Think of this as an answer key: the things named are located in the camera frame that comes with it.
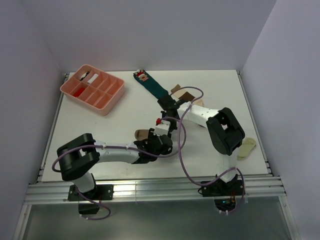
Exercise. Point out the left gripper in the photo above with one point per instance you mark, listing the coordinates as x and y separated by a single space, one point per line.
151 135

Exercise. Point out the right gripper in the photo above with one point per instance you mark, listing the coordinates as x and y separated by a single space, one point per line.
173 127

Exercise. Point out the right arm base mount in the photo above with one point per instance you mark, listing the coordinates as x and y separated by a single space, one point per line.
225 192

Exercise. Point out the red rolled item in tray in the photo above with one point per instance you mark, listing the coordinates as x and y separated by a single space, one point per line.
79 92

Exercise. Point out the striped beige brown sock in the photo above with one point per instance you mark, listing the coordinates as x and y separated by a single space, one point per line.
183 94

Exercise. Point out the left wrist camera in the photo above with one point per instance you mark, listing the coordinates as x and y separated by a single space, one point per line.
162 127

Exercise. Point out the white rolled item in tray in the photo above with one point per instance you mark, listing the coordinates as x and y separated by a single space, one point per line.
91 80

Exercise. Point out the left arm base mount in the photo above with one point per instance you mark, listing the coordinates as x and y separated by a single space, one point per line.
101 192

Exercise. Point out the pink divided organizer tray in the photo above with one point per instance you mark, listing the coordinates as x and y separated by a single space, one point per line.
100 96

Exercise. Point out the cream yellow sock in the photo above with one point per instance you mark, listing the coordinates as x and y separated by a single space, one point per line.
246 148

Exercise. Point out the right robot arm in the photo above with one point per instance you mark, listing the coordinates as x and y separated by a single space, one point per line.
225 131

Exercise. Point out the black item in tray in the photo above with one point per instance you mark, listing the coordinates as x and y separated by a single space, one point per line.
84 75

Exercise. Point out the aluminium front rail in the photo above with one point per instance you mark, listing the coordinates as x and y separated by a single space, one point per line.
167 189

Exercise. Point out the dark green Christmas sock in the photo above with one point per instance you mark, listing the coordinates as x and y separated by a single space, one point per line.
149 83

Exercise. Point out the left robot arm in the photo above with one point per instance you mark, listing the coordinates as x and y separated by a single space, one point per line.
78 156

